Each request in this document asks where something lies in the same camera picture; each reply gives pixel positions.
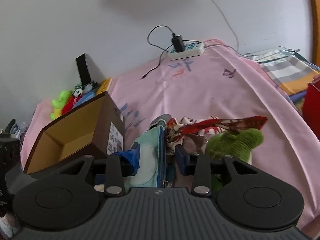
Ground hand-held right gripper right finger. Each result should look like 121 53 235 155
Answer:
175 145 260 196

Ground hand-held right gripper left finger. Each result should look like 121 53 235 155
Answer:
57 142 139 197

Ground pale pink cloth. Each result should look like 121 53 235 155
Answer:
180 135 208 155

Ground red white lanyard toy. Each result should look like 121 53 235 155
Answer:
165 116 268 155

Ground green plush toy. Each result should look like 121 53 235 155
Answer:
204 128 265 193

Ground brown cardboard box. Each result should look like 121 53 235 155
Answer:
24 91 125 175

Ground pile of small clutter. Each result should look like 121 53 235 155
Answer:
0 119 27 140

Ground pink printed bedsheet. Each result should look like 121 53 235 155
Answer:
20 39 320 235

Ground blue glasses case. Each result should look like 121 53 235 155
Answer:
72 92 96 108

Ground yellow book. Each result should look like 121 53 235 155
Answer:
96 78 112 96

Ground red plush toy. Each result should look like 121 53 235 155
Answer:
62 95 80 115

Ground yellow and green plush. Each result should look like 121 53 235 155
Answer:
50 90 72 120

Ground panda plush toy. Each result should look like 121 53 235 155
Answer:
73 84 93 97

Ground black phone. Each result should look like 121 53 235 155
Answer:
76 53 92 85

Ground white power strip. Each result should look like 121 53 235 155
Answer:
167 41 205 60

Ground black charger plug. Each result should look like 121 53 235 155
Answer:
171 35 185 53

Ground striped folded blanket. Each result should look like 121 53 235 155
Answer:
245 49 320 97

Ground red fabric item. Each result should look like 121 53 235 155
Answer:
302 76 320 140

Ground black charger cable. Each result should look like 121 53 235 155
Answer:
141 25 177 80

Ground white cable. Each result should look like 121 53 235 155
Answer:
194 0 253 57

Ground wooden frame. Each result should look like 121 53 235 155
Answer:
306 0 320 65

